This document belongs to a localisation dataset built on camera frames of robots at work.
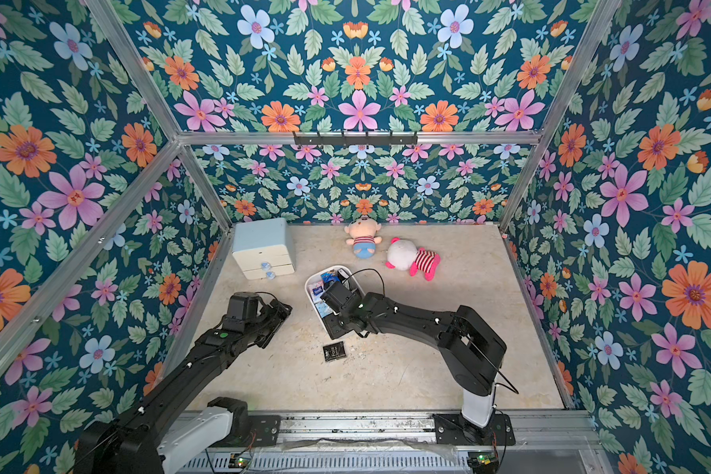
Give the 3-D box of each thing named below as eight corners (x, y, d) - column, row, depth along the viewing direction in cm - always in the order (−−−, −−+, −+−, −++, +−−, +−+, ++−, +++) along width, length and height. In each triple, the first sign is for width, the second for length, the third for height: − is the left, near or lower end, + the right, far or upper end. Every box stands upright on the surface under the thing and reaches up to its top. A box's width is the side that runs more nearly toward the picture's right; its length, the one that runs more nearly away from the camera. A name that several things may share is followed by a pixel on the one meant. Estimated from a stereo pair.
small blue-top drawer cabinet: (248, 283, 104) (230, 255, 91) (251, 252, 113) (235, 223, 101) (294, 276, 106) (283, 247, 93) (294, 246, 115) (284, 216, 103)
